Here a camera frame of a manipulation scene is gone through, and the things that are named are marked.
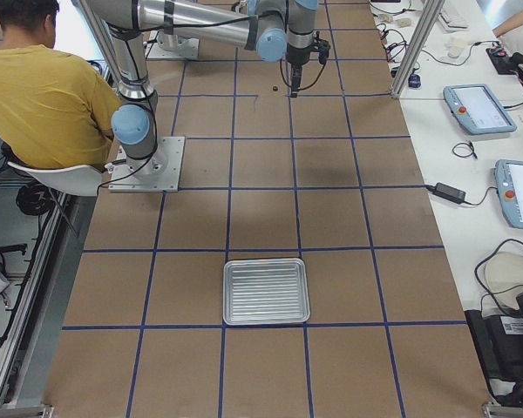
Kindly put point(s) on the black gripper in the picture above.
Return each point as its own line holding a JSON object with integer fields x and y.
{"x": 295, "y": 59}

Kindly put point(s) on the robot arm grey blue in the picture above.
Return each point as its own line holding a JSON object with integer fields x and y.
{"x": 127, "y": 32}

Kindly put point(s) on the silver ribbed metal tray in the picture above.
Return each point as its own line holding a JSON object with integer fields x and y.
{"x": 265, "y": 292}

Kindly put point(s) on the blue teach pendant far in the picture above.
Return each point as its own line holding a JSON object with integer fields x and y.
{"x": 477, "y": 110}

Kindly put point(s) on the blue teach pendant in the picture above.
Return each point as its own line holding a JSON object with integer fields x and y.
{"x": 508, "y": 176}
{"x": 477, "y": 110}

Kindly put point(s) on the black power adapter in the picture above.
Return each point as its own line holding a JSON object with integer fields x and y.
{"x": 447, "y": 192}

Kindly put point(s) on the blue teach pendant near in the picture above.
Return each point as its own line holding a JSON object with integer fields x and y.
{"x": 508, "y": 176}

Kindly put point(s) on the person in yellow shirt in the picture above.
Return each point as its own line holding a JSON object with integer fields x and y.
{"x": 55, "y": 109}

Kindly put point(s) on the black device box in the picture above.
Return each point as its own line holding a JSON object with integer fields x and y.
{"x": 498, "y": 341}

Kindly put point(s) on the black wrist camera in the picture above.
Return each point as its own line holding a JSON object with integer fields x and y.
{"x": 321, "y": 47}

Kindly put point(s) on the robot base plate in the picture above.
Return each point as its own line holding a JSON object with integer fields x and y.
{"x": 161, "y": 46}

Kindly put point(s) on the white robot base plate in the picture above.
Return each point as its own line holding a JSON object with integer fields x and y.
{"x": 161, "y": 173}

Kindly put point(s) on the aluminium frame post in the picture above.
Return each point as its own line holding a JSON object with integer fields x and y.
{"x": 422, "y": 31}

